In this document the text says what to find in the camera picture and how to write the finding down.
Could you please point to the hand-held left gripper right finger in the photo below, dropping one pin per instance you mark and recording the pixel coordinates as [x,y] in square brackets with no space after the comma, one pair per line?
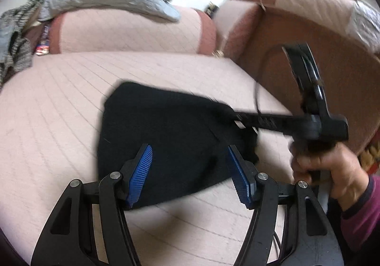
[240,177]

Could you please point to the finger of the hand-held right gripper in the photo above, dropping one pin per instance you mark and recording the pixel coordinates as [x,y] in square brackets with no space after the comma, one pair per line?
[308,81]
[276,124]

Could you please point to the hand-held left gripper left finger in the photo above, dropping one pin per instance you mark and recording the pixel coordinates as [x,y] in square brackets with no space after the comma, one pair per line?
[139,177]

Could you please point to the black pants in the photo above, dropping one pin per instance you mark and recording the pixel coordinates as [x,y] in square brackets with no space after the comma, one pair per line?
[166,129]

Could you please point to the person's right forearm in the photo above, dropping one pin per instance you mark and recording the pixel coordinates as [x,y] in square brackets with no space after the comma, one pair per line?
[362,212]

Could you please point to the person's right hand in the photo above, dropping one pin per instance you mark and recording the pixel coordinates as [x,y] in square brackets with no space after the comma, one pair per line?
[344,171]

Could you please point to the red-brown sofa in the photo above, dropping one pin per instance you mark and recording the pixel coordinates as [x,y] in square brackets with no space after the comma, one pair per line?
[282,75]

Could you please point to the yellow woven item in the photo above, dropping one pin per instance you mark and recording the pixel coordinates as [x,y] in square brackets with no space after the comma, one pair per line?
[372,159]

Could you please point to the silvery cloth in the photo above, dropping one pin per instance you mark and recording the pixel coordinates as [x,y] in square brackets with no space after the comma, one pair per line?
[365,25]

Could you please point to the beige fabric tie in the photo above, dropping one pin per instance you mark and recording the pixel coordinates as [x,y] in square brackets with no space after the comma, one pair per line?
[219,54]

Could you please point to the pink quilted seat cover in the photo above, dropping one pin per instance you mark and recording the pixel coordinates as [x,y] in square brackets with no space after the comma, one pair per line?
[59,105]

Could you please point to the pink quilted armrest cover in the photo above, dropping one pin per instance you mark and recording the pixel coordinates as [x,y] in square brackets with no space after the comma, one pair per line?
[124,34]

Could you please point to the colourful snack packet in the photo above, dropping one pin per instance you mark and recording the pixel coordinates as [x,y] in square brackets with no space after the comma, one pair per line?
[43,43]

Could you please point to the black and white checked cloth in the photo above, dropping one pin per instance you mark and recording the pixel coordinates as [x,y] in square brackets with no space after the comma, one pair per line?
[20,46]

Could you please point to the grey-blue cloth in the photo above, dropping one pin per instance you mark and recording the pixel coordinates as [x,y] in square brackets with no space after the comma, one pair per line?
[7,43]

